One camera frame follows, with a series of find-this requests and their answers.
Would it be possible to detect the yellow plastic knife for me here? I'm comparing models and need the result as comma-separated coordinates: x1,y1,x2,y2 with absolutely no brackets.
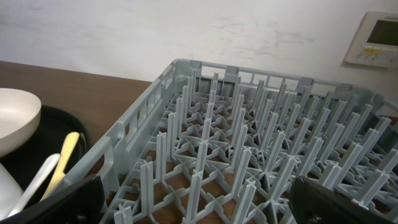
41,132,80,200

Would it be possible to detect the white plastic fork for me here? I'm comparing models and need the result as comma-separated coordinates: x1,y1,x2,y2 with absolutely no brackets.
8,153,60,217

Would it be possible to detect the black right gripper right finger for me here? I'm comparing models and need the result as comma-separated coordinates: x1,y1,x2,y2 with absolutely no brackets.
289,176,389,224

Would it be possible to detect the wall control panel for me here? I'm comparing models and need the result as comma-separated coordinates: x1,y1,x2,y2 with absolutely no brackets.
345,11,397,68

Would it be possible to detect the grey dishwasher rack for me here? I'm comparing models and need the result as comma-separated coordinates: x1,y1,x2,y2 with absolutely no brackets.
55,59,397,223

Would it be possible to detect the beige bowl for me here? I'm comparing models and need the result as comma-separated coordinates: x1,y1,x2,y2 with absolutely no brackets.
1,88,42,157

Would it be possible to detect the white cup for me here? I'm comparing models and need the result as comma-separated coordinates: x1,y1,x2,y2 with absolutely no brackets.
0,165,23,220

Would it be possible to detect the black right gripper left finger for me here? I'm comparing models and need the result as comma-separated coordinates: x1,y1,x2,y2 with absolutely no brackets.
1,175,105,224

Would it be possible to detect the round black tray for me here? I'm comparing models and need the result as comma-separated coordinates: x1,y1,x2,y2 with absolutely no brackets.
1,106,91,193

